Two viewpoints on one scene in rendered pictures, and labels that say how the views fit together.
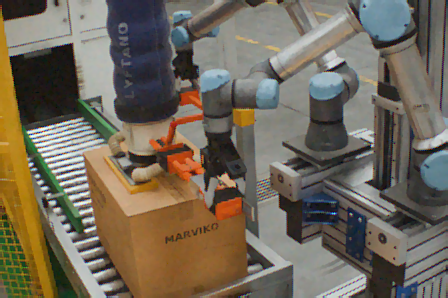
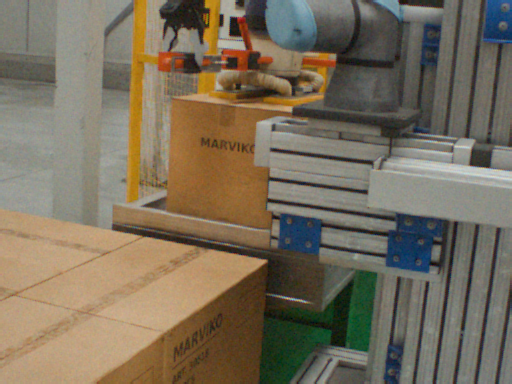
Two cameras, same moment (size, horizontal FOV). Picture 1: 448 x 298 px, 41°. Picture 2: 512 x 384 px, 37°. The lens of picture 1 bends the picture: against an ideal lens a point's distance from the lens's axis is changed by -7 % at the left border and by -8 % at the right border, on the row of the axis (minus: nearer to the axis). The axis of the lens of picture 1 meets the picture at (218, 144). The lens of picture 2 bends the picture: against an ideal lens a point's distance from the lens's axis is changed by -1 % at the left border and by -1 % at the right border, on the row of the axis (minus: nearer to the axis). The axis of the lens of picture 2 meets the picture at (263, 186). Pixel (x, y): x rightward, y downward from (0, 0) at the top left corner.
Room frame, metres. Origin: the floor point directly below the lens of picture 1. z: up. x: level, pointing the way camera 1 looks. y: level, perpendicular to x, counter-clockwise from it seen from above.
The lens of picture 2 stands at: (0.32, -1.62, 1.19)
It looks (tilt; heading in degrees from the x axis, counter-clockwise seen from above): 12 degrees down; 47
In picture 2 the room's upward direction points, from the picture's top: 4 degrees clockwise
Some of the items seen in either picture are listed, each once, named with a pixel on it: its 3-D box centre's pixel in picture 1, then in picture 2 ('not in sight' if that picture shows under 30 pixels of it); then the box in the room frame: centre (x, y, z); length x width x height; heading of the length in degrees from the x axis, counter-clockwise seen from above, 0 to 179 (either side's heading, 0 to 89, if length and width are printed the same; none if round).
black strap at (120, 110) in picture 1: (146, 101); (277, 23); (2.06, 0.23, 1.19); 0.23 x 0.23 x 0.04
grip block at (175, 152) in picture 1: (176, 157); (240, 60); (1.83, 0.13, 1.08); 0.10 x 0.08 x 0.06; 113
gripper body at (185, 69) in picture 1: (185, 64); not in sight; (2.41, 0.10, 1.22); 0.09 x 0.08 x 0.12; 23
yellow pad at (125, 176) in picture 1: (128, 166); (245, 88); (2.03, 0.32, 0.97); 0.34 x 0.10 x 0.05; 23
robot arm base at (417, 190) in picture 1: (432, 178); (362, 82); (1.52, -0.61, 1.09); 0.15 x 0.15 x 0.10
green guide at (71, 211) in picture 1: (33, 163); not in sight; (2.99, 0.99, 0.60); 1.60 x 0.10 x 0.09; 26
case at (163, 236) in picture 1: (160, 215); (266, 158); (2.06, 0.23, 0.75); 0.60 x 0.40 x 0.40; 24
